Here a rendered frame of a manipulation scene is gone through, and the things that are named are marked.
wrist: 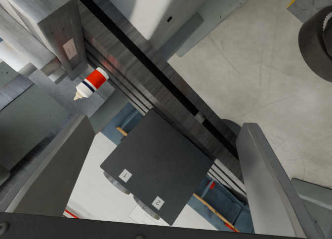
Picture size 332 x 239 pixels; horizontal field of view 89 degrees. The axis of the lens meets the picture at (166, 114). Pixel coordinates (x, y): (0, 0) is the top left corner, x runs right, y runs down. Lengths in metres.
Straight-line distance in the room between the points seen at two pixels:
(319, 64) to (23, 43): 0.64
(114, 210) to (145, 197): 4.72
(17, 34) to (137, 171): 0.36
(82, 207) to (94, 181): 0.62
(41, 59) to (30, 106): 0.49
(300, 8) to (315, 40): 0.19
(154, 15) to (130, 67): 0.11
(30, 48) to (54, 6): 0.13
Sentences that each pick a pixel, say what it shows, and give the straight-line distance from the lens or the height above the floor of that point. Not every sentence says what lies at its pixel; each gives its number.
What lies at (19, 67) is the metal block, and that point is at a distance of 0.48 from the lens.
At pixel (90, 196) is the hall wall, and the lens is 4.98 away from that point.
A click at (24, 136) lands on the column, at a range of 0.88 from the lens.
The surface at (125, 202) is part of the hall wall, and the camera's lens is 5.12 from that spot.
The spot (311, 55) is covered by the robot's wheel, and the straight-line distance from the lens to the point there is 0.57.
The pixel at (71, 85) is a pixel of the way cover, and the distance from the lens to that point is 0.81.
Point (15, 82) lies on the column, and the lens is 0.90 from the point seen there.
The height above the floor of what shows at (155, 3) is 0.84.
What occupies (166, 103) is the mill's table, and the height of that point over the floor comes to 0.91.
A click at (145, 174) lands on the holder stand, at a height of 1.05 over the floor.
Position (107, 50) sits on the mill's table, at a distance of 0.37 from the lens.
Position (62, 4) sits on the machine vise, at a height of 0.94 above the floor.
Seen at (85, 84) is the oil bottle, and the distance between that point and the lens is 0.50.
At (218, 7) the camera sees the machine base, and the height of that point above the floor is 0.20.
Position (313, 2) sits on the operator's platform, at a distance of 0.72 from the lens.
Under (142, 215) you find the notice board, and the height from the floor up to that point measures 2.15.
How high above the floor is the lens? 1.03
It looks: 16 degrees down
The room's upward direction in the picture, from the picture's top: 140 degrees counter-clockwise
